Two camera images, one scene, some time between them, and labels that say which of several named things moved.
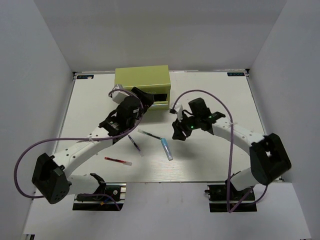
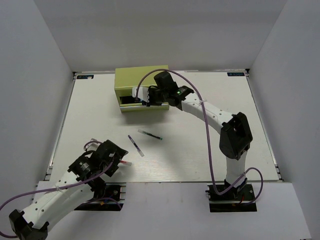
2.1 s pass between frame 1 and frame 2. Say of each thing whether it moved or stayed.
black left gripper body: moved
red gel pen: stayed
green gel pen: stayed
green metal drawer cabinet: stayed
